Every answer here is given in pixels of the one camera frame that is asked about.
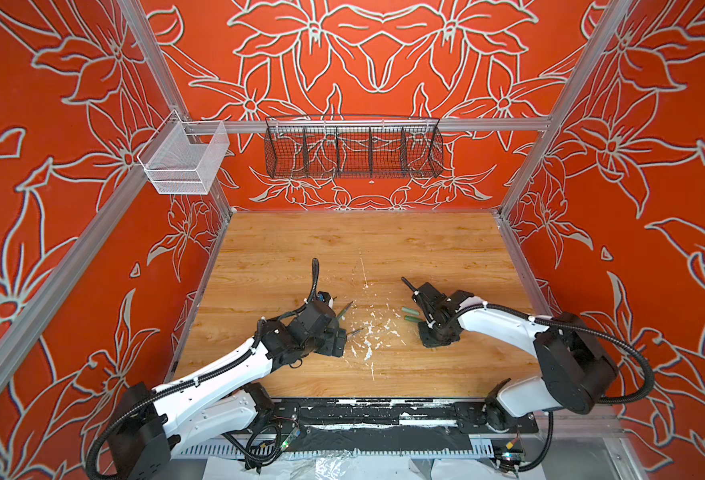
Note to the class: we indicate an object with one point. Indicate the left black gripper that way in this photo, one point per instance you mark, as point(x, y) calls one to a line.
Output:
point(330, 346)

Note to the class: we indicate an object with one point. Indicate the clear plastic bin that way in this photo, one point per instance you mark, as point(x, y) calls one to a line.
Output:
point(184, 158)

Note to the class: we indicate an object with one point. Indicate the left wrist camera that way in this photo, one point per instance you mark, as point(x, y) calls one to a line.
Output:
point(325, 297)

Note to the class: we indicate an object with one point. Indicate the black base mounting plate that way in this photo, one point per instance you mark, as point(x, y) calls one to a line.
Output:
point(464, 415)

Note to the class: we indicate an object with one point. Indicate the green pen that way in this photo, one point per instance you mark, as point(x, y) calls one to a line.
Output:
point(345, 309)

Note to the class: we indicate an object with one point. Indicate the white slotted cable duct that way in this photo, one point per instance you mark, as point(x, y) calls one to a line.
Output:
point(478, 449)

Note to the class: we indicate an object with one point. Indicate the black wire mesh basket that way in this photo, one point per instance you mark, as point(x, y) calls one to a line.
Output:
point(326, 147)

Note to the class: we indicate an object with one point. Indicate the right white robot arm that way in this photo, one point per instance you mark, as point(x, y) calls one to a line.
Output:
point(576, 370)

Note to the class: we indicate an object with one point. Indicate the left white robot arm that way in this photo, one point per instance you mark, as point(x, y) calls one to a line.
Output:
point(152, 425)

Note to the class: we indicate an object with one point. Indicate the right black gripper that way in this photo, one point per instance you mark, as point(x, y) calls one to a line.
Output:
point(429, 344)

